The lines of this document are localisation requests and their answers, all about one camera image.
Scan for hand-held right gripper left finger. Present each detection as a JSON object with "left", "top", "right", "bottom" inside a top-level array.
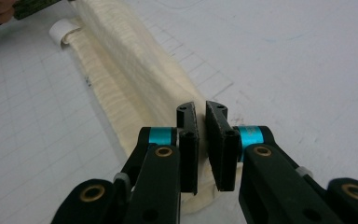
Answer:
[{"left": 139, "top": 101, "right": 200, "bottom": 195}]

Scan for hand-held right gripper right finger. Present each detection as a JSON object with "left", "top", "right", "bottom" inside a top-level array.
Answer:
[{"left": 205, "top": 100, "right": 276, "bottom": 192}]

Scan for cream cloth with orange spot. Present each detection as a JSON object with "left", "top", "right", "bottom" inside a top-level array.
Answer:
[{"left": 48, "top": 0, "right": 243, "bottom": 216}]

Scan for white grid mat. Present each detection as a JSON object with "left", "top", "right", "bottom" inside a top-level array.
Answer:
[{"left": 0, "top": 0, "right": 358, "bottom": 224}]

